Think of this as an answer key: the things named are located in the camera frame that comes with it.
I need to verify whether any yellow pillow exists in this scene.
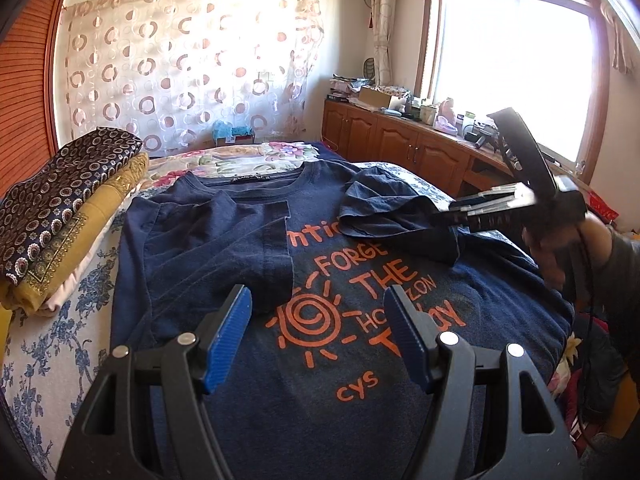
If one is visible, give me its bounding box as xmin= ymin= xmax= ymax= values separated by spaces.
xmin=0 ymin=308 xmax=12 ymax=353

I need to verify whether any navy blue printed t-shirt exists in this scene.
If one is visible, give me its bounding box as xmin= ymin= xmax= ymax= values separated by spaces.
xmin=111 ymin=160 xmax=574 ymax=479

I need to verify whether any mustard folded cloth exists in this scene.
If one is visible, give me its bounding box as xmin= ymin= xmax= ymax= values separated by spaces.
xmin=1 ymin=153 xmax=149 ymax=316

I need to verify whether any cardboard box on cabinet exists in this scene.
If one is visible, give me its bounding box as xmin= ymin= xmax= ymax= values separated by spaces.
xmin=358 ymin=87 xmax=407 ymax=110

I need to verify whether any sheer circle-patterned curtain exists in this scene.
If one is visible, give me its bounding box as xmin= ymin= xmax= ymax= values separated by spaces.
xmin=61 ymin=0 xmax=324 ymax=156

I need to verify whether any wooden window frame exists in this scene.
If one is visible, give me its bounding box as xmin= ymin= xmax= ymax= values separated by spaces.
xmin=418 ymin=0 xmax=610 ymax=182

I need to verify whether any colourful floral quilt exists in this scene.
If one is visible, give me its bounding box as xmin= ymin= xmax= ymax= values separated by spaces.
xmin=140 ymin=142 xmax=320 ymax=191

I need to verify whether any person's right hand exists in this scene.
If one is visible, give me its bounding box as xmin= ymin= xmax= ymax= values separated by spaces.
xmin=522 ymin=211 xmax=615 ymax=291

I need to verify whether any beige side curtain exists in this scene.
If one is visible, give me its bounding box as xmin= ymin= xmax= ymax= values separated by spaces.
xmin=371 ymin=0 xmax=396 ymax=86

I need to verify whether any dark patterned folded cloth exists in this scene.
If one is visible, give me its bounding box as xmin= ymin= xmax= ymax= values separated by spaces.
xmin=0 ymin=127 xmax=142 ymax=285

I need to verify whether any wooden headboard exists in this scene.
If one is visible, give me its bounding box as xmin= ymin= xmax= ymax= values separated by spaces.
xmin=1 ymin=0 xmax=64 ymax=192

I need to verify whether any blue floral bed sheet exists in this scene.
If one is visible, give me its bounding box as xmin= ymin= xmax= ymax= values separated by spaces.
xmin=1 ymin=162 xmax=473 ymax=479

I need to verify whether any wooden side cabinet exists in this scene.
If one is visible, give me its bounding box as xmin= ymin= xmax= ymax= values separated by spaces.
xmin=321 ymin=100 xmax=514 ymax=197

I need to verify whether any blue item by curtain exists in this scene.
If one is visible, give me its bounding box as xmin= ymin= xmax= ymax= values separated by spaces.
xmin=213 ymin=120 xmax=255 ymax=146

